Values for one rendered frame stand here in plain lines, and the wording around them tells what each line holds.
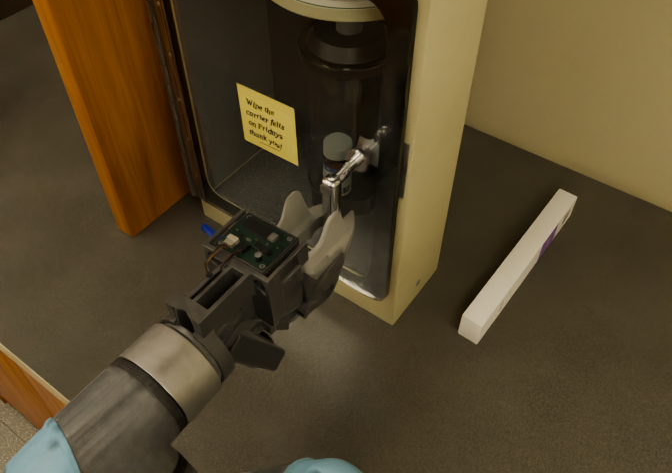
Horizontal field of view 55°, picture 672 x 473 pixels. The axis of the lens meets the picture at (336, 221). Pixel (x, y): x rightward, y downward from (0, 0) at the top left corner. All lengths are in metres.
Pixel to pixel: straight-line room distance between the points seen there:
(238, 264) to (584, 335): 0.48
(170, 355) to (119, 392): 0.04
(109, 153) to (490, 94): 0.59
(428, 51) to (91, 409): 0.37
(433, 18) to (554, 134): 0.58
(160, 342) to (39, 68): 0.88
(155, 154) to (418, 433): 0.49
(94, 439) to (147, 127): 0.48
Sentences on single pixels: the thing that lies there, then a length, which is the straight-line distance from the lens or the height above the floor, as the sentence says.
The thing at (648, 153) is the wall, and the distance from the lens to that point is 1.04.
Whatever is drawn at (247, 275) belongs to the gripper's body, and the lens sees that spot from 0.52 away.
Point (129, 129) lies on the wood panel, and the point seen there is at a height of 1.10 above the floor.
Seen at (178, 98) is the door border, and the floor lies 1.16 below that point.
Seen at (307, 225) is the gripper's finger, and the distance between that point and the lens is 0.63.
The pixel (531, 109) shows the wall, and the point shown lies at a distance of 1.06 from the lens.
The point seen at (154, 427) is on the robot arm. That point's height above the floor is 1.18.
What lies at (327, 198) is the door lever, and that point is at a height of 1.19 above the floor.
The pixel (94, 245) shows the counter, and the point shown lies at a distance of 0.95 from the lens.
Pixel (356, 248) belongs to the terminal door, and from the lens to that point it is 0.72.
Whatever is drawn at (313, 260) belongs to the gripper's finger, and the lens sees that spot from 0.58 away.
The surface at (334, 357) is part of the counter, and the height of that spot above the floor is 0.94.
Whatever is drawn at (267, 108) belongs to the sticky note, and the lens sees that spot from 0.67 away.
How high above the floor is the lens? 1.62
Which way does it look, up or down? 48 degrees down
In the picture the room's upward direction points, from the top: straight up
